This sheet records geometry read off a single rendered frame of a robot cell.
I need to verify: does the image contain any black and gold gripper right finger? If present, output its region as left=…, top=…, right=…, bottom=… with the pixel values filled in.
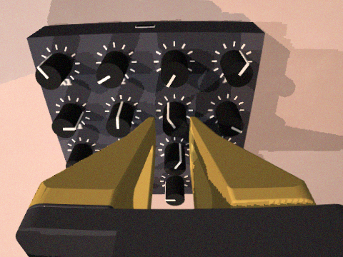
left=189, top=116, right=316, bottom=208

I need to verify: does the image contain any black knob box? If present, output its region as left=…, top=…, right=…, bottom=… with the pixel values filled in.
left=27, top=21, right=265, bottom=206

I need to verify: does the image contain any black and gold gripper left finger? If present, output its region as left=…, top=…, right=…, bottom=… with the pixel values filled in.
left=29, top=117, right=156, bottom=208

